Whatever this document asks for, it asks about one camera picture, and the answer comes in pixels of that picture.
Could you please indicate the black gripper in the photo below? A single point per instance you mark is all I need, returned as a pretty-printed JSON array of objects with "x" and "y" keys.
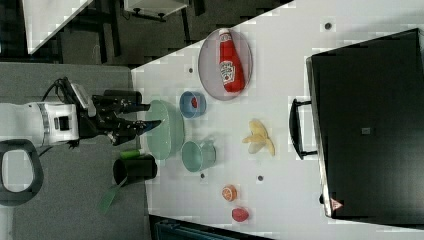
[{"x": 106, "y": 121}]

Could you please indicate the peeled plush banana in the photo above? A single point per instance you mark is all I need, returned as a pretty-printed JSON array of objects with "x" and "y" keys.
[{"x": 259, "y": 138}]

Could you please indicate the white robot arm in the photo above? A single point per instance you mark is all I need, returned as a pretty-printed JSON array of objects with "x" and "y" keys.
[{"x": 27, "y": 127}]

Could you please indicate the light green mug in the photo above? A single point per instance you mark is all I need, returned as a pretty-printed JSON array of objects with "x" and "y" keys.
[{"x": 198, "y": 156}]

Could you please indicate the black cylinder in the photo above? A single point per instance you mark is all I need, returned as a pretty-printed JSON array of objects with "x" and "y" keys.
[{"x": 133, "y": 96}]

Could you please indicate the green perforated colander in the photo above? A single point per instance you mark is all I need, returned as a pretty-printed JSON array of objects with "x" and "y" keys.
[{"x": 166, "y": 139}]

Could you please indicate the black cup holder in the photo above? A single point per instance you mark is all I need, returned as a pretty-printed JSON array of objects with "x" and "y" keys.
[{"x": 135, "y": 170}]

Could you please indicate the small blue bowl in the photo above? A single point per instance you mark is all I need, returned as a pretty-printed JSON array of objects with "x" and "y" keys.
[{"x": 186, "y": 107}]

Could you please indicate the red plush strawberry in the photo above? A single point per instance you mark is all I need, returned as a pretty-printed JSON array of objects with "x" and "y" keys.
[{"x": 194, "y": 102}]

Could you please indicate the grey round plate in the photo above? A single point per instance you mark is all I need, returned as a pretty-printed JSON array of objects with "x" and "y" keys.
[{"x": 208, "y": 64}]

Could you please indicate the red plush ketchup bottle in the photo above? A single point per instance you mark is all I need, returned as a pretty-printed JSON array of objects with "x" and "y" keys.
[{"x": 230, "y": 66}]

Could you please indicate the white cabinet on wheels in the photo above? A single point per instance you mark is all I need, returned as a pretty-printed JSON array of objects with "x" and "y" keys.
[{"x": 154, "y": 9}]

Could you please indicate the orange slice toy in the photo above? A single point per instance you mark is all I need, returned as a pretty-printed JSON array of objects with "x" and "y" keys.
[{"x": 229, "y": 193}]

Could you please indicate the white side table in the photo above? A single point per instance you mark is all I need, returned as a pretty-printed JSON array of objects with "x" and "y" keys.
[{"x": 44, "y": 18}]

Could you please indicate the red round toy fruit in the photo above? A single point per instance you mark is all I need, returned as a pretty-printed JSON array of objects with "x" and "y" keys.
[{"x": 240, "y": 214}]

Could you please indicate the black toaster oven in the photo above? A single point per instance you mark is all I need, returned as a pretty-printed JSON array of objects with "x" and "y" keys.
[{"x": 367, "y": 104}]

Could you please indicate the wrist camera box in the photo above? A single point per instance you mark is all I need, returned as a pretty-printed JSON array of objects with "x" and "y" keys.
[{"x": 84, "y": 101}]

